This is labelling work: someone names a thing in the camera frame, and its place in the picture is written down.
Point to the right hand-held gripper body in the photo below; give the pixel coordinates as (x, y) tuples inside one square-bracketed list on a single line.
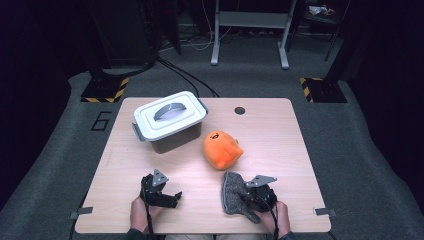
[(261, 198)]

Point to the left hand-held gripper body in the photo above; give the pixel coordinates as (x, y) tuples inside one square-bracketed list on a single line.
[(153, 191)]

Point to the grey fluffy cloth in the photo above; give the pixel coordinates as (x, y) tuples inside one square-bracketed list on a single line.
[(233, 196)]

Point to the orange plush toy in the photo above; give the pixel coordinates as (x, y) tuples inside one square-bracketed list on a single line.
[(221, 150)]

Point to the person's left hand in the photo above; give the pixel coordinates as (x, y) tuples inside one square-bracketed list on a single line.
[(140, 216)]

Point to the person's right hand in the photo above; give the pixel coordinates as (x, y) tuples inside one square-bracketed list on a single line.
[(280, 221)]

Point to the grey tape strip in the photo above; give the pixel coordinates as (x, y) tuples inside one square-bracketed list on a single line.
[(81, 211), (325, 211)]

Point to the dark round table grommet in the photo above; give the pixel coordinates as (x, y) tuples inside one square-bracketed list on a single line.
[(239, 110)]

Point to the black hazard-striped stand base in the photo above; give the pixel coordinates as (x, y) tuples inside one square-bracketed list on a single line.
[(325, 90), (103, 90)]

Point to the dark cabinet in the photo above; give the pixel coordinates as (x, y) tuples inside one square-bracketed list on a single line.
[(123, 30)]

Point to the orange and white small items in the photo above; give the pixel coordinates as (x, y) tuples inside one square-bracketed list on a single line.
[(320, 10)]

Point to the white metal desk frame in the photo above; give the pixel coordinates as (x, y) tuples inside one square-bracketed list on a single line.
[(253, 20)]

